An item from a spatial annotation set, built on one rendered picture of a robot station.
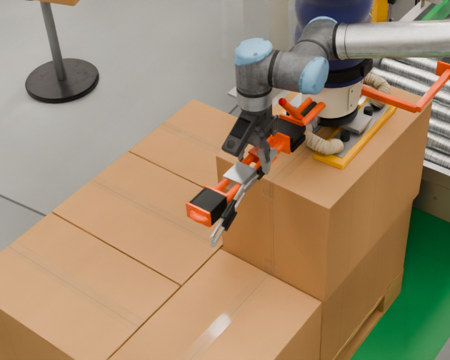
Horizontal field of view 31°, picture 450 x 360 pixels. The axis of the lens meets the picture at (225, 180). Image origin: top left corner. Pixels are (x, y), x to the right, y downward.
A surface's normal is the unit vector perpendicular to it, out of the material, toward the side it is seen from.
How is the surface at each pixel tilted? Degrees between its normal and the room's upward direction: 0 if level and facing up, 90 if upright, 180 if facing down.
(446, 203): 90
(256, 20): 90
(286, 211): 90
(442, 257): 0
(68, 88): 0
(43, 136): 0
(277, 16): 90
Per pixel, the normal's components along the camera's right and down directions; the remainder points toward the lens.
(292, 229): -0.62, 0.55
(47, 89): -0.05, -0.74
